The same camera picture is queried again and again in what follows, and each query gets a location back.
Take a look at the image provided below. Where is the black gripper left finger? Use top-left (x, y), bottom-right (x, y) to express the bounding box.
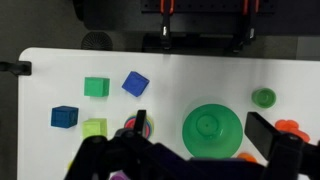
top-left (64, 109), bottom-right (188, 180)

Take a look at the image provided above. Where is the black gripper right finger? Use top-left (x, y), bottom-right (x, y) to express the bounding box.
top-left (244, 111), bottom-right (320, 180)

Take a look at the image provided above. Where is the red orange small bowl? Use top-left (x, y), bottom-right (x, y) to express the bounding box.
top-left (124, 114), bottom-right (138, 131)

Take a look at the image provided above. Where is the large green bowl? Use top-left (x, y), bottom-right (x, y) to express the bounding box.
top-left (181, 103), bottom-right (244, 160)

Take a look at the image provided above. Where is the dark blue cup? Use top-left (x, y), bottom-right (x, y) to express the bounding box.
top-left (123, 113), bottom-right (155, 138)

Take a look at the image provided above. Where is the small orange cup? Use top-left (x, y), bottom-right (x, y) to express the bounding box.
top-left (236, 152), bottom-right (258, 164)

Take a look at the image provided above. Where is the orange toy figure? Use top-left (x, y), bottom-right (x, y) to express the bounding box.
top-left (274, 119), bottom-right (312, 144)

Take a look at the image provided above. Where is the small green cup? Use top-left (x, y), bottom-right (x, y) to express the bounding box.
top-left (251, 87), bottom-right (277, 109)

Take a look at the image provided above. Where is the royal blue cube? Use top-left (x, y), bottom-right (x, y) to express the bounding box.
top-left (121, 70), bottom-right (151, 98)

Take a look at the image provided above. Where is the lime green cube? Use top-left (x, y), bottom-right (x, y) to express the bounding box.
top-left (81, 117), bottom-right (109, 140)

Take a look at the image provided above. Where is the small purple cup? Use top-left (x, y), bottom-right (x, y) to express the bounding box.
top-left (109, 170), bottom-right (131, 180)

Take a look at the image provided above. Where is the dark blue cube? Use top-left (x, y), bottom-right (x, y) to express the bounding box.
top-left (50, 105), bottom-right (80, 129)

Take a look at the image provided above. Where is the black round vented disc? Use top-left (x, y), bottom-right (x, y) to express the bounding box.
top-left (80, 31), bottom-right (114, 52)

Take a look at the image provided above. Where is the black orange clamp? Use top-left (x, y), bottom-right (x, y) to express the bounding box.
top-left (159, 0), bottom-right (176, 51)
top-left (229, 0), bottom-right (260, 54)

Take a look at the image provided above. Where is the black table edge clamp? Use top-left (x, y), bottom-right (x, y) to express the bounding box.
top-left (0, 60), bottom-right (33, 76)

